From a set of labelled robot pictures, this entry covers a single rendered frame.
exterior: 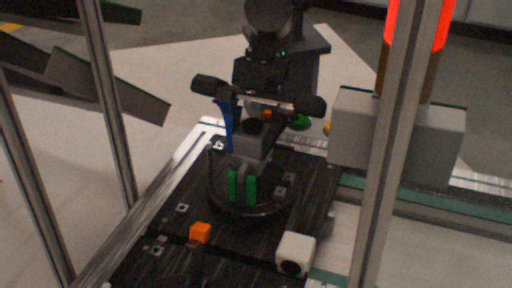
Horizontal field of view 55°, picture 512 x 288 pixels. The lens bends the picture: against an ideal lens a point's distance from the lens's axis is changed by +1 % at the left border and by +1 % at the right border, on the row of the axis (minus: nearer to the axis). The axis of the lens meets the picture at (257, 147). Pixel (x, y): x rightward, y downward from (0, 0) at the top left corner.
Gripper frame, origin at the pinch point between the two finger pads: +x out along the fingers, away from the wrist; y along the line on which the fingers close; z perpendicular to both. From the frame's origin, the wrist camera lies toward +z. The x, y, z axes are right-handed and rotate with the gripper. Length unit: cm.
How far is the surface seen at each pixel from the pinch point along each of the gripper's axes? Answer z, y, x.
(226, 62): -60, -28, -16
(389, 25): 24.6, 16.6, -11.4
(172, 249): 4.0, -6.5, 17.9
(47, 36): -226, -222, -32
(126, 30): -247, -176, -48
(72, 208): -11.3, -33.2, 20.4
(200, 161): -10.9, -10.8, 6.7
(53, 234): 12.5, -19.2, 17.6
